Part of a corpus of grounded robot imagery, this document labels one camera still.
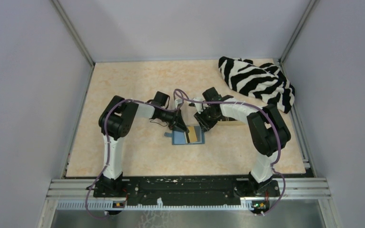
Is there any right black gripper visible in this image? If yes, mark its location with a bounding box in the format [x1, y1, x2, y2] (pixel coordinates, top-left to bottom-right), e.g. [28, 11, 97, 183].
[193, 106, 220, 133]

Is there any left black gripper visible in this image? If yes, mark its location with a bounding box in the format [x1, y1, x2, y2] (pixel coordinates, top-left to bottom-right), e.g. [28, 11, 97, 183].
[159, 107, 189, 134]

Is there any blue leather card holder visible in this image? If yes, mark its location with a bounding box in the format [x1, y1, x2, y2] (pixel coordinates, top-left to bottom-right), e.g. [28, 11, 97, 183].
[163, 129, 205, 145]

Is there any gold credit card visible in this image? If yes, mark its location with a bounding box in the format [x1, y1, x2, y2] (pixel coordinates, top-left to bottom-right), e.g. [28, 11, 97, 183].
[185, 125, 202, 144]

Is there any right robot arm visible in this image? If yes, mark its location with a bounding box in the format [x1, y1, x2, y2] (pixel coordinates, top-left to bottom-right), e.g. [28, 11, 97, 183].
[189, 87, 291, 196]

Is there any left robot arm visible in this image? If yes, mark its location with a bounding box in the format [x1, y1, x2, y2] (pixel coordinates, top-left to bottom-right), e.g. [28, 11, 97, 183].
[96, 91, 189, 197]

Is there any zebra striped cloth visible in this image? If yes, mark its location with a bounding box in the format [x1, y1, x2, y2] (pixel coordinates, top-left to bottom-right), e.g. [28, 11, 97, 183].
[218, 57, 296, 114]

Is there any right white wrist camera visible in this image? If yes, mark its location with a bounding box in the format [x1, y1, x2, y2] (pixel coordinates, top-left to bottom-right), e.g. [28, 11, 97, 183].
[189, 97, 205, 114]

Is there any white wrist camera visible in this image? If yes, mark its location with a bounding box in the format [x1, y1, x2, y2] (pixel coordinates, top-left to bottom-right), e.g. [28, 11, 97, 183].
[174, 98, 184, 110]
[189, 97, 205, 114]

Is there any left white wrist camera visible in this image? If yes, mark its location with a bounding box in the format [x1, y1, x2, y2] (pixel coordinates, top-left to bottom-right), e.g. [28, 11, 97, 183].
[174, 98, 184, 110]

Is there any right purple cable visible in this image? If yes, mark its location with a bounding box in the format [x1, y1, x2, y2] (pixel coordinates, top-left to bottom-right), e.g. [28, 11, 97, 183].
[173, 87, 287, 216]

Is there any purple cable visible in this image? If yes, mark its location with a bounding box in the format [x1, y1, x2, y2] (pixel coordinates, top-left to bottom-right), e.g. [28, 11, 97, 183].
[173, 87, 287, 216]
[85, 88, 190, 220]

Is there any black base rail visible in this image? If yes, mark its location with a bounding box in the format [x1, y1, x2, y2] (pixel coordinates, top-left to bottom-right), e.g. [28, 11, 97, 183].
[93, 174, 281, 206]

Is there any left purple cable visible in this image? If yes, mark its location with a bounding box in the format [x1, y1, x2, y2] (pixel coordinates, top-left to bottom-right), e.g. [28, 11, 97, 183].
[85, 88, 190, 220]

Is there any white slotted cable duct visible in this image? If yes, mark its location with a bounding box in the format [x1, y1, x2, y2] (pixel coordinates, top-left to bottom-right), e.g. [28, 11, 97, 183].
[57, 199, 254, 211]

